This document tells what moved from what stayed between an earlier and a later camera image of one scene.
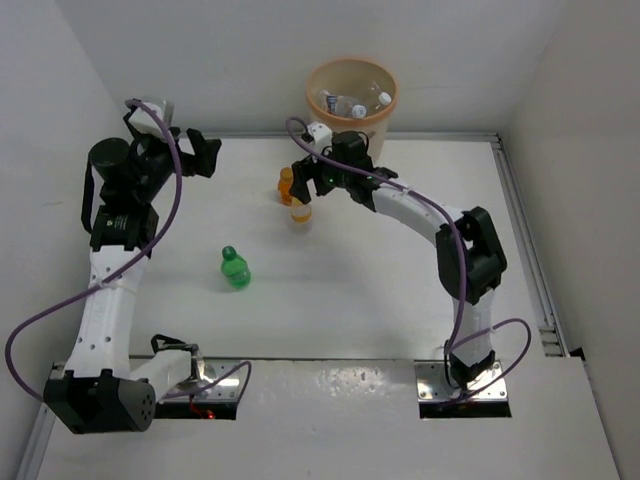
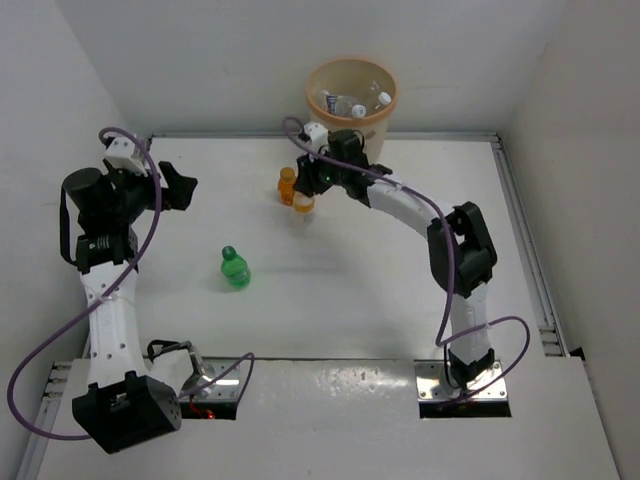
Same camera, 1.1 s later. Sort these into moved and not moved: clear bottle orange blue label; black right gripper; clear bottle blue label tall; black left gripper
Moved: black left gripper
Not moved: clear bottle orange blue label; black right gripper; clear bottle blue label tall
